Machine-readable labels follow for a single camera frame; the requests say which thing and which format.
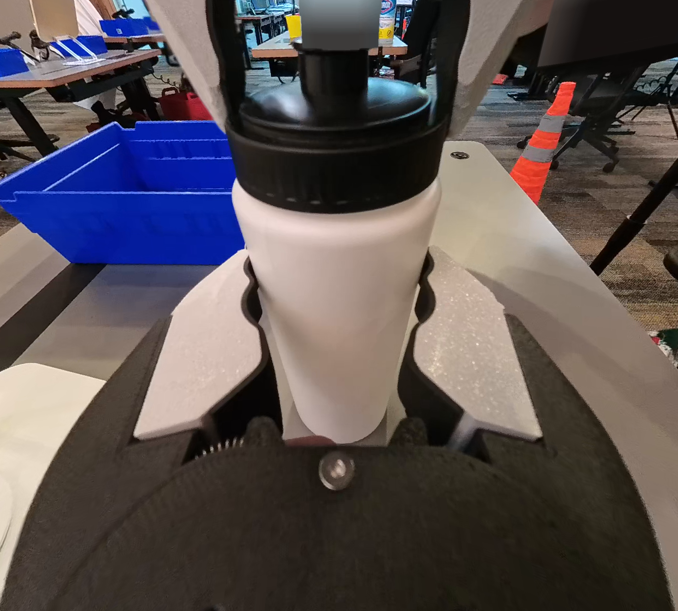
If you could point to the white stand base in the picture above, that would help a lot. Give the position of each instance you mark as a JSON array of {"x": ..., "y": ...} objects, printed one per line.
[{"x": 42, "y": 410}]

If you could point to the black bottle lid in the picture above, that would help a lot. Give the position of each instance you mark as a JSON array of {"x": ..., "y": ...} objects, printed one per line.
[{"x": 339, "y": 166}]

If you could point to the red plastic container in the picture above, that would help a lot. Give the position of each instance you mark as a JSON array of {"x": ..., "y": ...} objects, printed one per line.
[{"x": 183, "y": 105}]

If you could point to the black stand pole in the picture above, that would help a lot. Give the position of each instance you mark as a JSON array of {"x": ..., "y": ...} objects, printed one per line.
[{"x": 630, "y": 224}]

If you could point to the yellow cup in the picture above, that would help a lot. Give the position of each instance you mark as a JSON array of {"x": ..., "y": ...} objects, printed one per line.
[{"x": 293, "y": 28}]

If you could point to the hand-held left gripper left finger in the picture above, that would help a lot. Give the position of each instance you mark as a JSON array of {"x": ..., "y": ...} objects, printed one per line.
[{"x": 201, "y": 367}]

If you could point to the blue plastic bin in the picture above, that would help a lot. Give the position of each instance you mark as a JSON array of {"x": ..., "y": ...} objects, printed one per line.
[{"x": 122, "y": 224}]

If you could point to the white yellow wipes canister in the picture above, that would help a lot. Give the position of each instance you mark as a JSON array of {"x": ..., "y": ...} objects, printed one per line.
[{"x": 386, "y": 12}]

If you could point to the small blue bin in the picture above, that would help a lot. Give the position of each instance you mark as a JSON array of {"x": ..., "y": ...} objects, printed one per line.
[
  {"x": 10, "y": 63},
  {"x": 92, "y": 45},
  {"x": 124, "y": 27},
  {"x": 152, "y": 24}
]

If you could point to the black tape strip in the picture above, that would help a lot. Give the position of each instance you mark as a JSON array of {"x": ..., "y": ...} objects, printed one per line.
[{"x": 37, "y": 320}]

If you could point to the black office chair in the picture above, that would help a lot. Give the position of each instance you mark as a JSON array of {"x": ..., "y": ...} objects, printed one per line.
[{"x": 593, "y": 113}]

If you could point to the orange traffic cone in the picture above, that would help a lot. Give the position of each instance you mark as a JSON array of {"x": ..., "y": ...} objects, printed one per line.
[{"x": 537, "y": 161}]

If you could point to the red green white packet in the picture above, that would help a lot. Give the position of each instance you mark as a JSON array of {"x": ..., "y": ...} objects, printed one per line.
[{"x": 666, "y": 346}]

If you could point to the brown edged table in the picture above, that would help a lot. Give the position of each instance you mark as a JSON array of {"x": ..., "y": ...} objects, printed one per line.
[
  {"x": 275, "y": 47},
  {"x": 53, "y": 72}
]

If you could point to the small acrylic holder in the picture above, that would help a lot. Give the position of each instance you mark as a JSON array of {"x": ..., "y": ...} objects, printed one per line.
[{"x": 66, "y": 47}]

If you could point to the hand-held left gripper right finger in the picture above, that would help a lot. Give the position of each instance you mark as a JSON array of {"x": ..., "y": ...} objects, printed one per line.
[{"x": 476, "y": 367}]

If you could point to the red flat floor object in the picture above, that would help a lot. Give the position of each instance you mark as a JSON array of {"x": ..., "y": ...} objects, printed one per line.
[{"x": 502, "y": 80}]

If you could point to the white bottle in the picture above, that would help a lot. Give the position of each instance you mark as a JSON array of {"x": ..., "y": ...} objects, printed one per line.
[{"x": 339, "y": 304}]

